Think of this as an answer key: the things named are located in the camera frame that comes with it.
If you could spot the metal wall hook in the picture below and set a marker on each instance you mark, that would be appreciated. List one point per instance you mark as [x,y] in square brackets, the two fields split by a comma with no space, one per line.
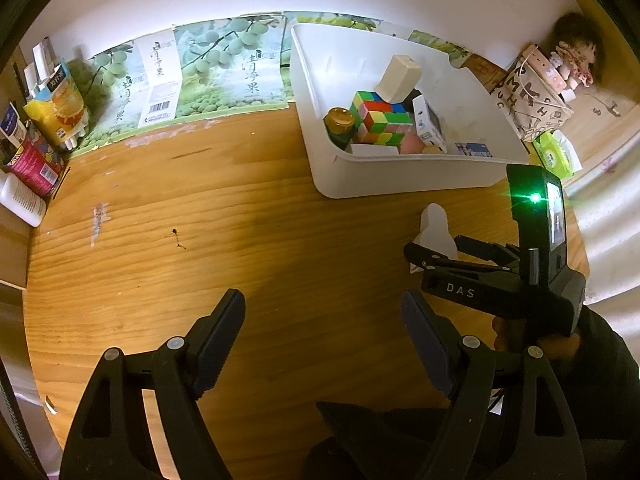
[612,107]

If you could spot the cosmetic brushes holder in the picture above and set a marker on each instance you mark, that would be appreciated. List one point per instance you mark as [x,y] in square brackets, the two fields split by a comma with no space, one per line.
[42,57]

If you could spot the white plastic storage bin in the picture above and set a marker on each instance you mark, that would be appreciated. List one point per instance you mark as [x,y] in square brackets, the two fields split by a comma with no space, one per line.
[400,175]

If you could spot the cream rectangular case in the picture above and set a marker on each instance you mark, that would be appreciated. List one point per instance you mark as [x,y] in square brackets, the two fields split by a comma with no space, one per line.
[397,77]

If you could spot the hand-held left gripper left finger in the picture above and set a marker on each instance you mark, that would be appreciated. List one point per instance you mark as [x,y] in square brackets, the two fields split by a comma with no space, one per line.
[217,345]

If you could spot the round beige compact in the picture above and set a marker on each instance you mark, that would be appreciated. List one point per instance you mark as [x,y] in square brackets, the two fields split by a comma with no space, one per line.
[432,150]

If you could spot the brown-haired cloth doll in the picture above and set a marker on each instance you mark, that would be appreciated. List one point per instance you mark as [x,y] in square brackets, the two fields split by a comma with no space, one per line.
[575,55]

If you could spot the beige printed fabric bag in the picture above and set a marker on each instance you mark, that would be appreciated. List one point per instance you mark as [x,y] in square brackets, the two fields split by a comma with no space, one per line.
[532,105]

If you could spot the green tissue pack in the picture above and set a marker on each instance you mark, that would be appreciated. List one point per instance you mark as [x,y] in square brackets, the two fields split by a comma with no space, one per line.
[555,155]

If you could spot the green fruit poster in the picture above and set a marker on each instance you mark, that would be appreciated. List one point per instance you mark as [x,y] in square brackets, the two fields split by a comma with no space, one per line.
[225,70]

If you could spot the white compact camera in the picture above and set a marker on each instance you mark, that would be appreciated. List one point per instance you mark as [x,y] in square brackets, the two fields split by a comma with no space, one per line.
[426,120]

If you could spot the pink powder puff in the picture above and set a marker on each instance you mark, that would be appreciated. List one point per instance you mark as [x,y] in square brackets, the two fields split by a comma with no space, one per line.
[411,144]

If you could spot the green perfume bottle gold cap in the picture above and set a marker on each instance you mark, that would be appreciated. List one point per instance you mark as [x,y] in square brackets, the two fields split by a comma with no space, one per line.
[340,125]

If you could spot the yellow drink carton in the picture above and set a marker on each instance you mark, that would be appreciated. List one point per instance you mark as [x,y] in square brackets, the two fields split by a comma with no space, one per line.
[57,102]

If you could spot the white squeeze bottle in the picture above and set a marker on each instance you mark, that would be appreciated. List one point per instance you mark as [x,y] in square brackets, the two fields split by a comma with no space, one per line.
[22,200]

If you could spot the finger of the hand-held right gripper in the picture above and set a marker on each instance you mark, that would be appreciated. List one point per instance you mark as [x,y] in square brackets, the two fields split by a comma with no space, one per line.
[482,247]
[435,256]

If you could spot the colourful puzzle cube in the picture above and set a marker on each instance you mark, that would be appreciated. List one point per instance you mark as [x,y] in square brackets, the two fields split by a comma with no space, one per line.
[382,117]

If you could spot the small white adapter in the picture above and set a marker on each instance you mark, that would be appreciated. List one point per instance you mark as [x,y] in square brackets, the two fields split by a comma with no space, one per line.
[570,96]

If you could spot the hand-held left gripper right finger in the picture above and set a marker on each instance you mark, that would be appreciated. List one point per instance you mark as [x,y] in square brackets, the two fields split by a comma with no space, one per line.
[425,345]

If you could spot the person's right forearm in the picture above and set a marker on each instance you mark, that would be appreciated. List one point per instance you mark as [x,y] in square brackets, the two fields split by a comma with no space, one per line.
[612,370]

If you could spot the white carton box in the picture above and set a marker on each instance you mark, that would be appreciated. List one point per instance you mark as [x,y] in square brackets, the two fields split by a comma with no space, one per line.
[160,80]

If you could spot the pink tube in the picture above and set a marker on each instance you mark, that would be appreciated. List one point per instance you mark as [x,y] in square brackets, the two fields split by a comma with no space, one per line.
[35,165]

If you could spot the person's right hand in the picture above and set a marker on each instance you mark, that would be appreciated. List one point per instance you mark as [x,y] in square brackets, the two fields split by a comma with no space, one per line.
[557,347]

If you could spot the blue and white box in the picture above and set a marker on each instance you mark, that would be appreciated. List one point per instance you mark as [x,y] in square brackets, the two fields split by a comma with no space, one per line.
[475,150]

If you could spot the white handheld fan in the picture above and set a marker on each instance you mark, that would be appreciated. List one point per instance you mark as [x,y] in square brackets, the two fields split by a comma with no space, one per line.
[434,225]

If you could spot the brown printed paper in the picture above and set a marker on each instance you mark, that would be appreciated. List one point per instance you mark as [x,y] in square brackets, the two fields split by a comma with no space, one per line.
[485,67]

